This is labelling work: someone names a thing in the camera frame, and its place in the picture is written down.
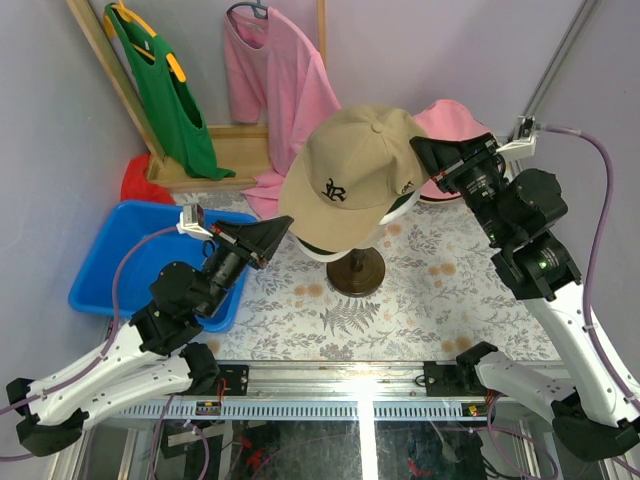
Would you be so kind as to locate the pink bucket hat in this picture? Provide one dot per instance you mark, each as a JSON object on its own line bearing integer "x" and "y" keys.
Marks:
{"x": 447, "y": 120}

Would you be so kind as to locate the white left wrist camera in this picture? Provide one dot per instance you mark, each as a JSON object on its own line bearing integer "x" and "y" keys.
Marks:
{"x": 192, "y": 222}

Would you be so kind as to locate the green and white baseball cap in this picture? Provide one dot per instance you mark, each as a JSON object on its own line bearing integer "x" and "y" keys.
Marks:
{"x": 399, "y": 208}

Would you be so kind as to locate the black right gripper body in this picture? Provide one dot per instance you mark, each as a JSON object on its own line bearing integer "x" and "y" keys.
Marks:
{"x": 476, "y": 180}

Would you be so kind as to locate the dark round mannequin stand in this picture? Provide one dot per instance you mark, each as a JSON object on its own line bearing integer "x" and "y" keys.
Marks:
{"x": 360, "y": 273}

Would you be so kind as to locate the floral table mat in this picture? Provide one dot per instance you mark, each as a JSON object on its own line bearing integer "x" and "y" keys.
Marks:
{"x": 440, "y": 296}

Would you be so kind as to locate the green tank top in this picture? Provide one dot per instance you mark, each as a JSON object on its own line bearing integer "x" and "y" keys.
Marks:
{"x": 170, "y": 106}

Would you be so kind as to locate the wooden clothes rack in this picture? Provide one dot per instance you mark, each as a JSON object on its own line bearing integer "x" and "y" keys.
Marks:
{"x": 194, "y": 30}

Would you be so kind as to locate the red cloth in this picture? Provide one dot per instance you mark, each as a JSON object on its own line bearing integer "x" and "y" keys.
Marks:
{"x": 136, "y": 186}

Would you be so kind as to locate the beige cap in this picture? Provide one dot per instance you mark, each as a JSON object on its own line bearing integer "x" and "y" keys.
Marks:
{"x": 349, "y": 173}

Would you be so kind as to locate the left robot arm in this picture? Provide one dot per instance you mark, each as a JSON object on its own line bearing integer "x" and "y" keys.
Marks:
{"x": 152, "y": 354}

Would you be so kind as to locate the aluminium corner post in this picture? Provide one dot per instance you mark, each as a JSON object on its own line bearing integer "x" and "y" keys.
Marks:
{"x": 584, "y": 15}

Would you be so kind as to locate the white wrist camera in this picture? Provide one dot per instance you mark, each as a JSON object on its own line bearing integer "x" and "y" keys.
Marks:
{"x": 524, "y": 140}
{"x": 192, "y": 222}

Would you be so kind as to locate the pink t-shirt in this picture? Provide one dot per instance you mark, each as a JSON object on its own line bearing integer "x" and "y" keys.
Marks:
{"x": 275, "y": 74}

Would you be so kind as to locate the aluminium mounting rail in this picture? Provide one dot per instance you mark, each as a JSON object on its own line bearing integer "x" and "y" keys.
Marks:
{"x": 295, "y": 390}

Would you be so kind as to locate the blue plastic bin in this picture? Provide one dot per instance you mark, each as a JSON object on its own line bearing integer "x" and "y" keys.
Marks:
{"x": 129, "y": 223}

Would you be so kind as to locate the yellow hanger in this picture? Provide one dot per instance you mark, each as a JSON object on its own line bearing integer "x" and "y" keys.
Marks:
{"x": 130, "y": 16}

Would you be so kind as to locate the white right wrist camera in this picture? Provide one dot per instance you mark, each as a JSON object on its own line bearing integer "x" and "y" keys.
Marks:
{"x": 524, "y": 140}

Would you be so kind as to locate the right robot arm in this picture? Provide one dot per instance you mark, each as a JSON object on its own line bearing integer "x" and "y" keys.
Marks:
{"x": 594, "y": 412}

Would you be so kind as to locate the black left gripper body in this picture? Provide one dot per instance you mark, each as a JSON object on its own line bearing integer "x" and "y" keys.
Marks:
{"x": 236, "y": 245}

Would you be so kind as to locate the blue-grey hanger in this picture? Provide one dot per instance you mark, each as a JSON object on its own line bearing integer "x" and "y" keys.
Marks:
{"x": 258, "y": 10}

